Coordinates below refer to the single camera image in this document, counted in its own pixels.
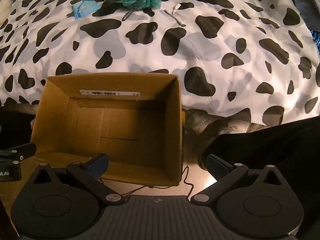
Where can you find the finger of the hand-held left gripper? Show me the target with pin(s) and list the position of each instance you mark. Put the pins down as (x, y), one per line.
(22, 150)

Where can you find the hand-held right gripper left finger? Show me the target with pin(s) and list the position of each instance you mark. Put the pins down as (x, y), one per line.
(100, 164)

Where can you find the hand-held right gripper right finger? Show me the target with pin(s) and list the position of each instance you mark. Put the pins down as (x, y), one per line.
(217, 164)

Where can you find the brown cardboard box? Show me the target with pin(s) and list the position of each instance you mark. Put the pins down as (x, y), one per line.
(120, 125)

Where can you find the white elastic band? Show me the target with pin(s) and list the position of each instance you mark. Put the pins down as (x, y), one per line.
(177, 7)

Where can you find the grey patterned cloth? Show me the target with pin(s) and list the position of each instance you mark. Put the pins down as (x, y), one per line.
(205, 125)

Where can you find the person's black pants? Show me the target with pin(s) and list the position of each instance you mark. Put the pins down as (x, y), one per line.
(275, 150)

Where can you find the cow print blanket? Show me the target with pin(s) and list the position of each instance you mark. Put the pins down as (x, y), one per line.
(150, 55)

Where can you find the cream quilt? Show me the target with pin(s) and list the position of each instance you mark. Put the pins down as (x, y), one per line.
(6, 7)

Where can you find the light blue packet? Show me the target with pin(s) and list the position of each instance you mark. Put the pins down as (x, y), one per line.
(83, 8)

